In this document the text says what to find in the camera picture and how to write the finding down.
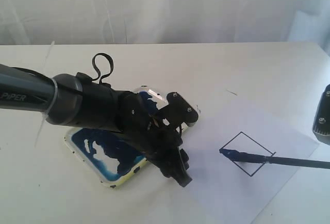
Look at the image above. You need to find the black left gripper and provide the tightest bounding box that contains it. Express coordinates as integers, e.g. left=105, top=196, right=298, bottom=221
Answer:
left=118, top=91, right=192, bottom=187

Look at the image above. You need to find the black paintbrush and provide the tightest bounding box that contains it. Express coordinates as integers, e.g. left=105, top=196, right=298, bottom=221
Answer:
left=219, top=148, right=329, bottom=169

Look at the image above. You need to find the left robot arm black grey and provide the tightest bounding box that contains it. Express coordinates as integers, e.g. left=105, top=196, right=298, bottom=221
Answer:
left=1, top=65, right=199, bottom=187

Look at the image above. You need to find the white paint tray with blue paint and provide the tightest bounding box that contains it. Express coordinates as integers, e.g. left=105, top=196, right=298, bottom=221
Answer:
left=63, top=86, right=199, bottom=189

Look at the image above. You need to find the white paper sheet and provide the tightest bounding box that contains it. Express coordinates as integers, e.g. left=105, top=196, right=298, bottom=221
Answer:
left=171, top=102, right=318, bottom=223

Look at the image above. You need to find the white backdrop curtain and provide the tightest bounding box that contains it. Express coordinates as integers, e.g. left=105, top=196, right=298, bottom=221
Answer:
left=1, top=0, right=329, bottom=45

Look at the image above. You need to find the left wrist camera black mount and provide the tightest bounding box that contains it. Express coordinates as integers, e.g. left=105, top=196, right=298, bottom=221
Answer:
left=156, top=92, right=199, bottom=129

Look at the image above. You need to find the black looped cable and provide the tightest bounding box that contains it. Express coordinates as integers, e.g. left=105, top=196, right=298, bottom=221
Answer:
left=92, top=53, right=114, bottom=84

